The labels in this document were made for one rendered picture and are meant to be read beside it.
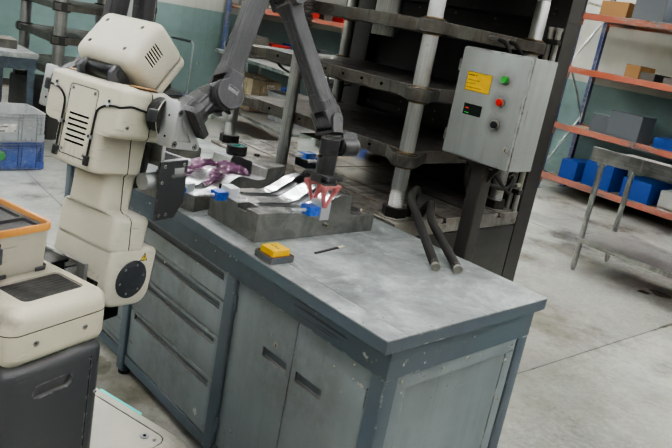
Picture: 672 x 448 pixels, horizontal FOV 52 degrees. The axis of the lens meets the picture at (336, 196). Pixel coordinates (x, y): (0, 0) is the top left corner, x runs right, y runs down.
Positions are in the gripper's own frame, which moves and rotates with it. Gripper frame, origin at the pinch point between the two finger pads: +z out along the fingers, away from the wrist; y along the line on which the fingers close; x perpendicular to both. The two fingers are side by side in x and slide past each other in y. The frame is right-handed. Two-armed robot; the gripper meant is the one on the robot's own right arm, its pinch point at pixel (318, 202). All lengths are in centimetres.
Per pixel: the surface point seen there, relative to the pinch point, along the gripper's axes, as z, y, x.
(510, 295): 15, -46, -38
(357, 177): 11, 64, -81
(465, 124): -25, 8, -73
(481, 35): -59, 27, -96
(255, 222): 9.0, 10.9, 13.6
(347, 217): 9.0, 10.1, -23.6
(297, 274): 15.4, -13.7, 15.9
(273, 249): 11.6, -4.1, 17.6
